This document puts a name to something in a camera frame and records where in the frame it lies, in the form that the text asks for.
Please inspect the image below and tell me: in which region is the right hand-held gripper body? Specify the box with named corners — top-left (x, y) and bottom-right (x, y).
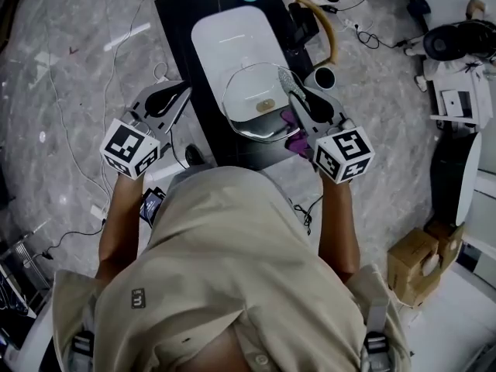
top-left (288, 86), bottom-right (377, 185)

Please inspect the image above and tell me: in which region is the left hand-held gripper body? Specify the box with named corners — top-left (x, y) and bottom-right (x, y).
top-left (99, 80), bottom-right (194, 181)

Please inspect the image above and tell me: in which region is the silver scrubbing sponge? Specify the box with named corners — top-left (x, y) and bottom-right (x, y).
top-left (277, 67), bottom-right (308, 101)

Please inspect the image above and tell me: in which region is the person's right forearm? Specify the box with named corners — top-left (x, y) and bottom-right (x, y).
top-left (317, 170), bottom-right (362, 275)

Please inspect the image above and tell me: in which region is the person's left forearm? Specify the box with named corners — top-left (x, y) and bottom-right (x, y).
top-left (95, 173), bottom-right (153, 283)

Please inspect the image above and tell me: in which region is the grey cup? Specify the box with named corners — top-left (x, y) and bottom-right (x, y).
top-left (303, 66), bottom-right (336, 92)

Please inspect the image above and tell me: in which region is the purple cloth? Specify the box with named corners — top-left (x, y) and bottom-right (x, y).
top-left (280, 108), bottom-right (315, 159)

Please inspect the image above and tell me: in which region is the blue screen phone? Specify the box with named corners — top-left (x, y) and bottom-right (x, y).
top-left (139, 187), bottom-right (167, 225)

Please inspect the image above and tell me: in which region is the person's black shoe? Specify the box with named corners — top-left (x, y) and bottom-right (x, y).
top-left (184, 144), bottom-right (207, 167)

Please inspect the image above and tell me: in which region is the black sink stand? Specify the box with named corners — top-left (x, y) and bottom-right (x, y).
top-left (153, 0), bottom-right (331, 171)

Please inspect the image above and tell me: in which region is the wooden chair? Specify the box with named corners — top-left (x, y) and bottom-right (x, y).
top-left (294, 0), bottom-right (339, 67)

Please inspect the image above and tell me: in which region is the white sink basin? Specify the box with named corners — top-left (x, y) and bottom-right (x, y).
top-left (191, 5), bottom-right (296, 132)

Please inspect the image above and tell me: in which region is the white round table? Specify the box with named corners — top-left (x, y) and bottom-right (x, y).
top-left (429, 131), bottom-right (484, 229)

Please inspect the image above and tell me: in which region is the large cardboard box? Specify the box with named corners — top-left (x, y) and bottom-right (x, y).
top-left (387, 226), bottom-right (443, 308)

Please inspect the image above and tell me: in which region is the white shelf unit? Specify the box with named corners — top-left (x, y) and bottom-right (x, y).
top-left (421, 57), bottom-right (494, 132)

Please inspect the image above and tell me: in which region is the small cardboard box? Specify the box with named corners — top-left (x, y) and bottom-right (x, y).
top-left (423, 219), bottom-right (467, 271)

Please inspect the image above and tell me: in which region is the person's beige shirt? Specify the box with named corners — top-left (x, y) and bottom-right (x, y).
top-left (52, 166), bottom-right (412, 372)

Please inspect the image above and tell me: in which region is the black tangled cable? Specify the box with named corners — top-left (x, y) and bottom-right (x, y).
top-left (292, 194), bottom-right (325, 236)

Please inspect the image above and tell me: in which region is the long white cable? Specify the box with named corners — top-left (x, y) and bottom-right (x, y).
top-left (45, 0), bottom-right (171, 211)

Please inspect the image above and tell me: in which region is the black floor cable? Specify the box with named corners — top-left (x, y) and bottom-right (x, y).
top-left (40, 218), bottom-right (106, 262)

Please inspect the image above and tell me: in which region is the metal wire rack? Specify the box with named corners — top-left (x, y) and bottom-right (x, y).
top-left (0, 241), bottom-right (52, 318)

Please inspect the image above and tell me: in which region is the grey harness strap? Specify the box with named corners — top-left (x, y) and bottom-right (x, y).
top-left (69, 329), bottom-right (96, 372)
top-left (361, 295), bottom-right (393, 372)

